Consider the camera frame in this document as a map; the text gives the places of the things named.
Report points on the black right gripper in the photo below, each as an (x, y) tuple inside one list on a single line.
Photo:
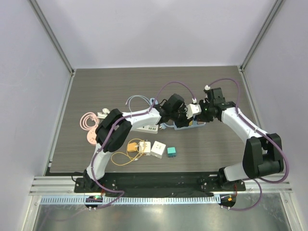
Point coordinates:
[(200, 114)]

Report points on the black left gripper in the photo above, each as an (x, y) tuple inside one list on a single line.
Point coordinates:
[(185, 122)]

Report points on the white power strip green ports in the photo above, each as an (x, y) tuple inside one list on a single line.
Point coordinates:
[(153, 129)]

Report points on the teal plug adapter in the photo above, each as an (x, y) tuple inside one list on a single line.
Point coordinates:
[(171, 152)]

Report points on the white cube socket plain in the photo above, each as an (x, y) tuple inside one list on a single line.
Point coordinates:
[(158, 149)]

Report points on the white cube socket tiger sticker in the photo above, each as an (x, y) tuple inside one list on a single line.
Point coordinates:
[(144, 148)]

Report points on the yellow orange plug adapter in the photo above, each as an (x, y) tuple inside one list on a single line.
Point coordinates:
[(132, 147)]

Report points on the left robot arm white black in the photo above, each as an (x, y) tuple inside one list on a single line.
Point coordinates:
[(112, 132)]

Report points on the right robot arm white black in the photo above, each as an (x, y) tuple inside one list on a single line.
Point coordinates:
[(262, 152)]

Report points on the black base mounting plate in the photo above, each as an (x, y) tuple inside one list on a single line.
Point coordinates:
[(113, 188)]

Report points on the right aluminium frame post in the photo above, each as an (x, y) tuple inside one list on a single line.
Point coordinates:
[(262, 32)]

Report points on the aluminium frame post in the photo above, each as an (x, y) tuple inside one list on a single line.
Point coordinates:
[(262, 32), (46, 26)]

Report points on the white slotted cable duct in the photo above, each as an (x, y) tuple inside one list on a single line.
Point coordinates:
[(168, 199)]

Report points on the aluminium frame rail front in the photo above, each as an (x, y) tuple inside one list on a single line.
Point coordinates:
[(63, 185)]

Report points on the left aluminium frame post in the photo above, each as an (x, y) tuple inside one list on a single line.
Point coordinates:
[(46, 26)]

